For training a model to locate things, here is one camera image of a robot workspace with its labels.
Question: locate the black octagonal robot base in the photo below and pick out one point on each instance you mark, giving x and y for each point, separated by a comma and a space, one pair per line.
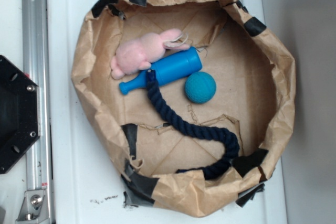
19, 114

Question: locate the brown paper bag bin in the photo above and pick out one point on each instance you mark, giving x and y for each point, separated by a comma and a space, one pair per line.
172, 153

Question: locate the teal textured ball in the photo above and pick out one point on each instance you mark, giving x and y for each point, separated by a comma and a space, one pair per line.
200, 87

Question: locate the blue plastic bowling pin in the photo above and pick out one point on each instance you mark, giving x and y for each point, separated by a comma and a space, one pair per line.
167, 70

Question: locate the pink plush bunny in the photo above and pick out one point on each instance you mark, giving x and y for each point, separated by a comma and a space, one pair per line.
139, 54

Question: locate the aluminium extrusion rail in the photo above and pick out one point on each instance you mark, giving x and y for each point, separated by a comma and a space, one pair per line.
39, 165

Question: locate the metal corner bracket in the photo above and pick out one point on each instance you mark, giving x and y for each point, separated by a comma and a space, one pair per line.
35, 208

